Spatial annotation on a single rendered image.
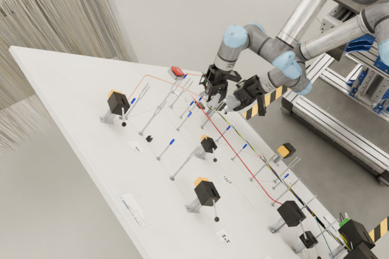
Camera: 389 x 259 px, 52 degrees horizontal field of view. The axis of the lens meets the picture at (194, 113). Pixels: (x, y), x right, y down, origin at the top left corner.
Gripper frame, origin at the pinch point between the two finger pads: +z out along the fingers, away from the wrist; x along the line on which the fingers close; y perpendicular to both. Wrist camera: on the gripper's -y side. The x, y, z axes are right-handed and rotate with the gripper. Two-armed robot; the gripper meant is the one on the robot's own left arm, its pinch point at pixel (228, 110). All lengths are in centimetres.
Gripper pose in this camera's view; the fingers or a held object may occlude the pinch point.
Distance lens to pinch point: 172.3
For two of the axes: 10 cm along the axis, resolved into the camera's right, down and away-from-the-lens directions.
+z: -7.2, 4.3, 5.4
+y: -6.5, -6.9, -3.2
